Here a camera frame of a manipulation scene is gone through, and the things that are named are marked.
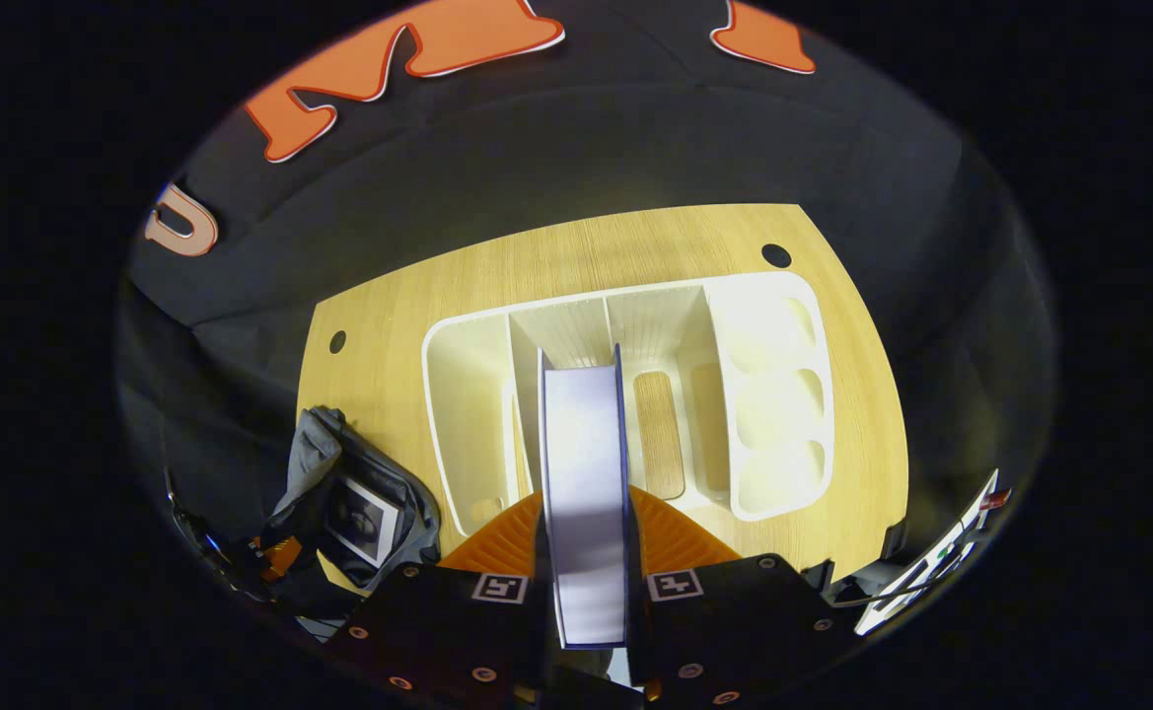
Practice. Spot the blue cover book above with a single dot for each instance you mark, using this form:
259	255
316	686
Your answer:
586	473

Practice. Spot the black backdrop cloth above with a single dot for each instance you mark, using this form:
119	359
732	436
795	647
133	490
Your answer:
586	148

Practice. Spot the white device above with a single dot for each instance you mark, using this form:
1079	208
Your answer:
931	572

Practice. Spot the grey schoolbag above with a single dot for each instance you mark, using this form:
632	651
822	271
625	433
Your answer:
315	463

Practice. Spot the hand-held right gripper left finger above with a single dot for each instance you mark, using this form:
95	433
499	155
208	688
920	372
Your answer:
458	631

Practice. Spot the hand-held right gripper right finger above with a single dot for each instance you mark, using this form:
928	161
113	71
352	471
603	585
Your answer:
724	631

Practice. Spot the white bookshelf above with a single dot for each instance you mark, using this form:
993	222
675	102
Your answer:
773	325

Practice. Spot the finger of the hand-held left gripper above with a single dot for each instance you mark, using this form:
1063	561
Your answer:
280	557

